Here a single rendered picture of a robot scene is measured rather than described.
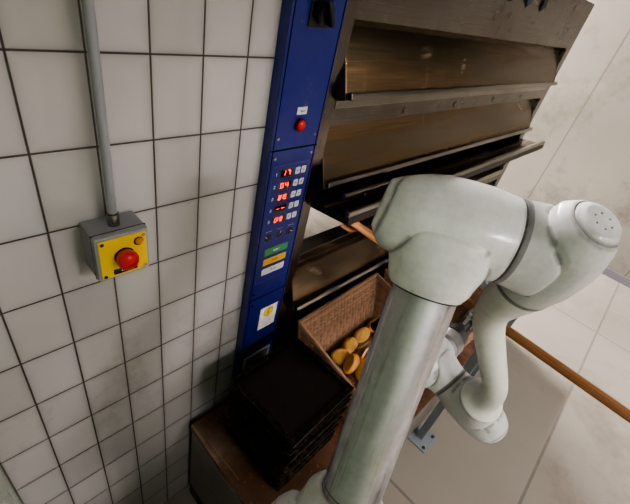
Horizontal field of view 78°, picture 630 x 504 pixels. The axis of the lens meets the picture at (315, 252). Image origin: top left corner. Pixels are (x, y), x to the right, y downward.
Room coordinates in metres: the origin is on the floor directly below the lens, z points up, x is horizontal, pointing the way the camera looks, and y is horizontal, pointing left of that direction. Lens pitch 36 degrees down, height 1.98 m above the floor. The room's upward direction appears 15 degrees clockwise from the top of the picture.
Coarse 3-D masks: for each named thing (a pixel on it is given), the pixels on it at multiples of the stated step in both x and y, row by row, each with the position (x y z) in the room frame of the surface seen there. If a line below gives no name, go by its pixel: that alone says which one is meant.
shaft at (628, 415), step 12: (360, 228) 1.30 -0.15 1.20; (372, 240) 1.26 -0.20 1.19; (468, 300) 1.02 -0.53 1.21; (516, 336) 0.91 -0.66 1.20; (528, 348) 0.88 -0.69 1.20; (540, 348) 0.88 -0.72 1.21; (552, 360) 0.84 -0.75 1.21; (564, 372) 0.82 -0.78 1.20; (576, 384) 0.79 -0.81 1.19; (588, 384) 0.79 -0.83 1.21; (600, 396) 0.76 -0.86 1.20; (612, 408) 0.73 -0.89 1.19; (624, 408) 0.73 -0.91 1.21
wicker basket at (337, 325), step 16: (352, 288) 1.36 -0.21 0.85; (368, 288) 1.46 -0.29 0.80; (384, 288) 1.48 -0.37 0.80; (336, 304) 1.26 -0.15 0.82; (352, 304) 1.36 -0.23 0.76; (384, 304) 1.47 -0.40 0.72; (304, 320) 1.10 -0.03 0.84; (320, 320) 1.18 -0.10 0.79; (336, 320) 1.26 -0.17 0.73; (352, 320) 1.35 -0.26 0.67; (368, 320) 1.45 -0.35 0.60; (304, 336) 1.06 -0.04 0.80; (320, 336) 1.17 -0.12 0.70; (336, 336) 1.25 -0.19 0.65; (352, 336) 1.33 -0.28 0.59; (320, 352) 1.00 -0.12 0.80; (352, 352) 1.23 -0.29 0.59; (336, 368) 0.95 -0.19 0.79; (352, 384) 1.06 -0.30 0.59
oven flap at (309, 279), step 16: (368, 240) 1.45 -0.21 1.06; (336, 256) 1.28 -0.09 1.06; (352, 256) 1.36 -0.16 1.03; (368, 256) 1.44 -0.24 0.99; (384, 256) 1.53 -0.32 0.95; (304, 272) 1.14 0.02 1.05; (320, 272) 1.20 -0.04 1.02; (336, 272) 1.27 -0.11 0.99; (352, 272) 1.34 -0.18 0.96; (368, 272) 1.40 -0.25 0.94; (304, 288) 1.12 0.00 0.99; (320, 288) 1.18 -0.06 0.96; (336, 288) 1.22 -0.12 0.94; (304, 304) 1.08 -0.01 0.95
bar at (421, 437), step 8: (376, 320) 0.86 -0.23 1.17; (512, 320) 1.65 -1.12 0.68; (472, 360) 1.27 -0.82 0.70; (464, 368) 1.27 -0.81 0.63; (472, 368) 1.26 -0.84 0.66; (440, 408) 1.26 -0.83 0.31; (432, 416) 1.27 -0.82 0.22; (424, 424) 1.27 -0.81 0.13; (432, 424) 1.26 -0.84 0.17; (416, 432) 1.29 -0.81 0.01; (424, 432) 1.26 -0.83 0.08; (416, 440) 1.25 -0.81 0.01; (424, 440) 1.26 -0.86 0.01; (432, 440) 1.27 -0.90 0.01; (424, 448) 1.21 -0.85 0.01
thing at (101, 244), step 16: (80, 224) 0.55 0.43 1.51; (96, 224) 0.56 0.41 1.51; (128, 224) 0.58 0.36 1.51; (144, 224) 0.59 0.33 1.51; (96, 240) 0.52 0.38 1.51; (112, 240) 0.53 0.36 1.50; (128, 240) 0.56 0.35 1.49; (144, 240) 0.58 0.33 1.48; (96, 256) 0.51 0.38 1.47; (112, 256) 0.53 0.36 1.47; (144, 256) 0.58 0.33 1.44; (96, 272) 0.51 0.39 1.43; (112, 272) 0.53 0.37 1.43; (128, 272) 0.55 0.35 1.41
